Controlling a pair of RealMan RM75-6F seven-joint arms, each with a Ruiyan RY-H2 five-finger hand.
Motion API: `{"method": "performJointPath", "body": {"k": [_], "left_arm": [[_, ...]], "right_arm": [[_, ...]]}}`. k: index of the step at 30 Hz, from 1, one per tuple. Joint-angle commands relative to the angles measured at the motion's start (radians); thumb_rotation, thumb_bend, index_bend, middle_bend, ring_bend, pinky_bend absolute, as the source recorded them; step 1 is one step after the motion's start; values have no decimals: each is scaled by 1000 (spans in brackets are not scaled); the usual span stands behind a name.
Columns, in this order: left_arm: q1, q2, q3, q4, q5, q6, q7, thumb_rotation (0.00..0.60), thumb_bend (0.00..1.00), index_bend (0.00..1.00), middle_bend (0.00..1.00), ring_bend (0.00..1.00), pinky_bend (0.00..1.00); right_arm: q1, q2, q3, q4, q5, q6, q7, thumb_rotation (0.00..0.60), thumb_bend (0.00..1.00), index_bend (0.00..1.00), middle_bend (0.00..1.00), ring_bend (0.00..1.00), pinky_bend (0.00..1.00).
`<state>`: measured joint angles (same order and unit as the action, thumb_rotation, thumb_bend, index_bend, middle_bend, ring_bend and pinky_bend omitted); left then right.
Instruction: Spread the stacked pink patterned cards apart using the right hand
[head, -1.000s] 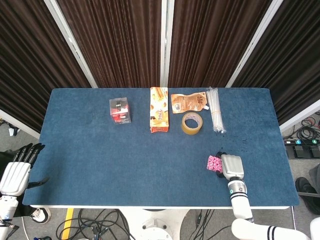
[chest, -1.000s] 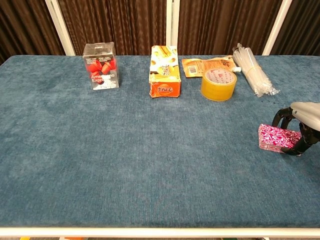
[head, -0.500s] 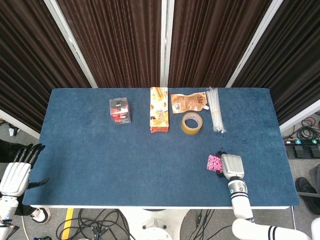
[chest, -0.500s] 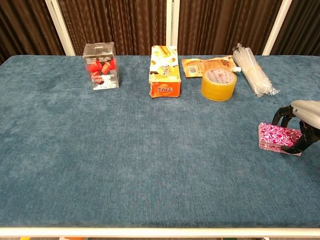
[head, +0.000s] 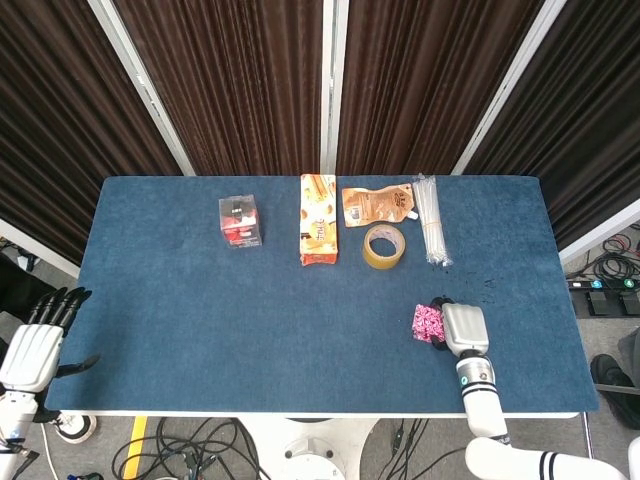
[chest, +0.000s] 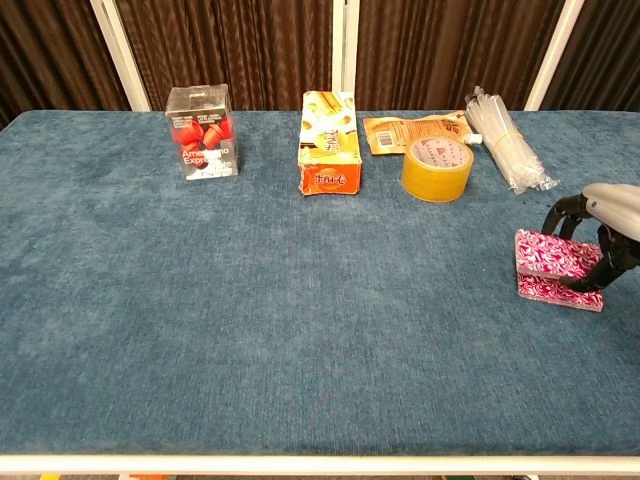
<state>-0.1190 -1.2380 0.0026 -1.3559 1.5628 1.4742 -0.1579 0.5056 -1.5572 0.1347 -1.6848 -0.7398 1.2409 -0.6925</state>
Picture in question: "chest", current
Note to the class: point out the yellow packing tape roll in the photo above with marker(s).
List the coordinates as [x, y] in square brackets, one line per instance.
[437, 170]

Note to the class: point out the brown pleated curtain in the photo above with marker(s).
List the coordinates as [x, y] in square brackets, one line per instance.
[250, 50]

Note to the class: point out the white table edge rail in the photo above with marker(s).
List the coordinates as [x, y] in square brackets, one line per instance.
[320, 465]

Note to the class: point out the blue velvet table cloth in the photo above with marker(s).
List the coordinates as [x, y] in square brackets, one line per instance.
[300, 310]

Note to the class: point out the bundle of clear wrapped straws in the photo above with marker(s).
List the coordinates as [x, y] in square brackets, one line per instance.
[507, 142]

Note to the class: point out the orange spouted foil pouch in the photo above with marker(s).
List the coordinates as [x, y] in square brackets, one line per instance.
[400, 132]

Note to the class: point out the white frame post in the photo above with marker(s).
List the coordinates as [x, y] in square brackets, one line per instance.
[346, 47]
[552, 55]
[120, 55]

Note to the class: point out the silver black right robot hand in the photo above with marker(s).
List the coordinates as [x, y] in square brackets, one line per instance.
[617, 210]

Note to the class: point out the clear box of red capsules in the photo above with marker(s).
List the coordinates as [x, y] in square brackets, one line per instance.
[202, 135]

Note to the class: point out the orange yellow snack carton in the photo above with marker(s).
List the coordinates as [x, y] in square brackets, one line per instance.
[330, 155]

